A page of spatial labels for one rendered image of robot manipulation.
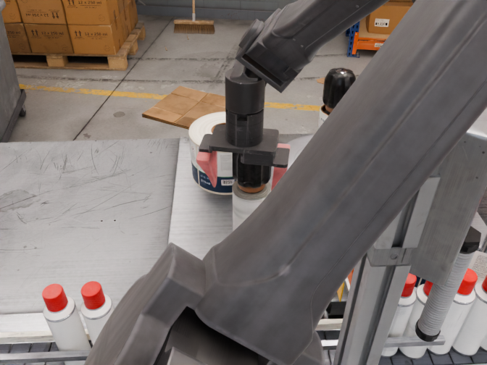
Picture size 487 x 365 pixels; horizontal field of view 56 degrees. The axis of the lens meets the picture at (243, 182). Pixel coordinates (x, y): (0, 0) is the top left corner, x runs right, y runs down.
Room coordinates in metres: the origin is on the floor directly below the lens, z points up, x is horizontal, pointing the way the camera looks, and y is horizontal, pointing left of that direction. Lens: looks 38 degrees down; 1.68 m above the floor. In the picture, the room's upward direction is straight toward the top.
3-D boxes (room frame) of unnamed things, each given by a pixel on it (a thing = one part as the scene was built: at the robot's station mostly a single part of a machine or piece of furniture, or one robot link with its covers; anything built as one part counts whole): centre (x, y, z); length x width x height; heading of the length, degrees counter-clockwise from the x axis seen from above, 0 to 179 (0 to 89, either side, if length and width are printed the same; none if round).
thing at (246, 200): (0.77, -0.02, 1.03); 0.09 x 0.09 x 0.30
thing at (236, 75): (0.61, 0.00, 1.38); 0.07 x 0.06 x 0.07; 172
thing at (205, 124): (1.07, 0.05, 0.95); 0.20 x 0.20 x 0.14
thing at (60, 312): (0.48, 0.31, 0.98); 0.05 x 0.05 x 0.20
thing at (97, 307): (0.48, 0.25, 0.98); 0.05 x 0.05 x 0.20
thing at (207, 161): (0.60, 0.03, 1.25); 0.07 x 0.07 x 0.09; 81
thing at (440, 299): (0.41, -0.28, 1.18); 0.04 x 0.04 x 0.21
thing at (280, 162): (0.59, -0.04, 1.25); 0.07 x 0.07 x 0.09; 81
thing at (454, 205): (0.42, -0.22, 1.38); 0.17 x 0.10 x 0.19; 148
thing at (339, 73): (1.10, -0.25, 1.04); 0.09 x 0.09 x 0.29
